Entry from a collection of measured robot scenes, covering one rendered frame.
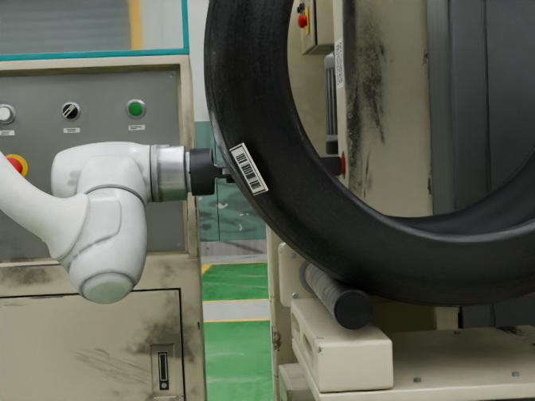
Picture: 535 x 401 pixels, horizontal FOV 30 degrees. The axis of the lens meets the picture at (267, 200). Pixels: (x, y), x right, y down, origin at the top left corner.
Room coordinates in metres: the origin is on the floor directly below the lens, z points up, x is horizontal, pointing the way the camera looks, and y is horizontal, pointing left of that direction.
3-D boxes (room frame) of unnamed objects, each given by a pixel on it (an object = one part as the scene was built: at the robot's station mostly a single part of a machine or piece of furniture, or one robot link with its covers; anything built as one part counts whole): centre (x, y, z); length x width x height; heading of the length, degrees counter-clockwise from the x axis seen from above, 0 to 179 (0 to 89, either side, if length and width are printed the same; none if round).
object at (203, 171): (1.57, 0.07, 1.06); 0.09 x 0.08 x 0.07; 93
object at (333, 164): (1.58, -0.08, 1.06); 0.07 x 0.01 x 0.03; 93
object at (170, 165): (1.57, 0.15, 1.06); 0.09 x 0.06 x 0.09; 3
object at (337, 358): (1.32, -0.08, 0.83); 0.36 x 0.09 x 0.06; 3
